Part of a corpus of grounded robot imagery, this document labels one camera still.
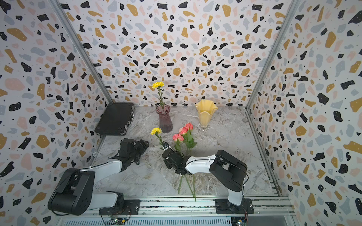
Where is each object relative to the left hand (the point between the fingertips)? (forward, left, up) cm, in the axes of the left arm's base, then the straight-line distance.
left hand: (148, 145), depth 92 cm
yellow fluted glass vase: (+23, -39, +10) cm, 47 cm away
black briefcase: (+30, +33, -8) cm, 46 cm away
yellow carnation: (+27, -7, +28) cm, 39 cm away
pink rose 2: (+13, -22, -2) cm, 25 cm away
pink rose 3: (+4, -28, -4) cm, 28 cm away
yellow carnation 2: (+9, -5, +4) cm, 11 cm away
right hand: (-7, -14, -2) cm, 15 cm away
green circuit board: (-40, +10, -6) cm, 42 cm away
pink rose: (+6, -18, -2) cm, 19 cm away
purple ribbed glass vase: (+23, -9, -8) cm, 26 cm away
